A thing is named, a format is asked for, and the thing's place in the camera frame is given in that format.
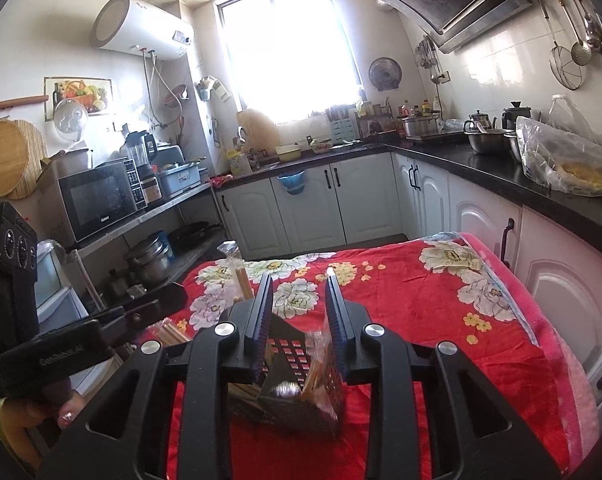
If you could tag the wrapped chopsticks on cloth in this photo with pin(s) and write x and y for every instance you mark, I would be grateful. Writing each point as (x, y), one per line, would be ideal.
(239, 287)

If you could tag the black plastic utensil basket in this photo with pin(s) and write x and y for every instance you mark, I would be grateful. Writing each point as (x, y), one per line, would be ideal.
(275, 397)

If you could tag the metal shelf rack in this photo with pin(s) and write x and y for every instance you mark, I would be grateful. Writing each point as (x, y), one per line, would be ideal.
(106, 256)

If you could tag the round bamboo board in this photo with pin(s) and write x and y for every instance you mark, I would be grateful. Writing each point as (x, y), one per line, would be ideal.
(22, 147)

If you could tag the stainless steel stockpot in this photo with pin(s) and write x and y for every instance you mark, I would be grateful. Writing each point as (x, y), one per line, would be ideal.
(150, 261)

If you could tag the grey plastic storage box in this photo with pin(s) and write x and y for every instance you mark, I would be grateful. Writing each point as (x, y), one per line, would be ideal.
(179, 179)

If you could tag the clear plastic bag with food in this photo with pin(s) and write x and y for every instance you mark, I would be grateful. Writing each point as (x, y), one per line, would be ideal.
(562, 154)

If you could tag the black kettle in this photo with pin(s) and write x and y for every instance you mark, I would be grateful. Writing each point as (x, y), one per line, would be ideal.
(510, 114)

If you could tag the wooden chopsticks pair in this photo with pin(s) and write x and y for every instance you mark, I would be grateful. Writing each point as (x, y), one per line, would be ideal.
(318, 346)

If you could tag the black microwave oven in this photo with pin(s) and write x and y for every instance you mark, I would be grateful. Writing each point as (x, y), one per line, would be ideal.
(74, 207)

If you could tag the hanging metal ladle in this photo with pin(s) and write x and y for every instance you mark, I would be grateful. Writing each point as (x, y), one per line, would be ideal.
(581, 53)

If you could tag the white drawer unit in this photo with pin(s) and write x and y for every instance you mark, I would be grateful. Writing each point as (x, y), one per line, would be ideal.
(57, 303)

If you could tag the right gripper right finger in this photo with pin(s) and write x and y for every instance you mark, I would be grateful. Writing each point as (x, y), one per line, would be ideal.
(473, 431)

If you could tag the black frying pan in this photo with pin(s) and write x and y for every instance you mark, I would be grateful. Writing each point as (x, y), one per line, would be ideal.
(190, 236)

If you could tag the red floral tablecloth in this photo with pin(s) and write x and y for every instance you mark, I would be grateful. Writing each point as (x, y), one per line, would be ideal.
(447, 287)

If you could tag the wire skimmer strainer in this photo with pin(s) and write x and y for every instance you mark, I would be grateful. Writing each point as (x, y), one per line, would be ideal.
(561, 63)

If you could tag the person's left hand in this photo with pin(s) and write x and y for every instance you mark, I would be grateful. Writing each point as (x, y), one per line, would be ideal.
(17, 416)

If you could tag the white water heater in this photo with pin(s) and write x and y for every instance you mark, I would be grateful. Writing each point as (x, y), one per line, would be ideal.
(135, 27)

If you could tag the black blender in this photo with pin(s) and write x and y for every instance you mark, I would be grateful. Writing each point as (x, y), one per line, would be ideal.
(141, 149)

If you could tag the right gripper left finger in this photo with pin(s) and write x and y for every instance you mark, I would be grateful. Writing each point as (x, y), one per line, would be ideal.
(124, 430)

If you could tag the bright kitchen window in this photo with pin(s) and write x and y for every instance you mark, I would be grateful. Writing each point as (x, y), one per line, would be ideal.
(288, 59)

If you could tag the stainless steel bowl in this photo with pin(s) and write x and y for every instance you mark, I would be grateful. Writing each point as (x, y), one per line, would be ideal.
(492, 141)

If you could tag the wrapped chopsticks bundle in basket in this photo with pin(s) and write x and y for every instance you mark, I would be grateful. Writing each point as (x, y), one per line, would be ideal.
(168, 333)

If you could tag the white cabinet door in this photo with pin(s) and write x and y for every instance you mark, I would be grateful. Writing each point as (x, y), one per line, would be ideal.
(367, 196)

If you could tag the round wall fan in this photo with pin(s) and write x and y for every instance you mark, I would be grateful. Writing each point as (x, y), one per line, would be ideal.
(385, 74)

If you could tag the fruit picture on wall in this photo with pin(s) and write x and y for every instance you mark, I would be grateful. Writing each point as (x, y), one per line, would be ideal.
(95, 94)

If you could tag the blue hanging bowl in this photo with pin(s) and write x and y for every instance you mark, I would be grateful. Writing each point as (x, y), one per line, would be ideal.
(293, 184)

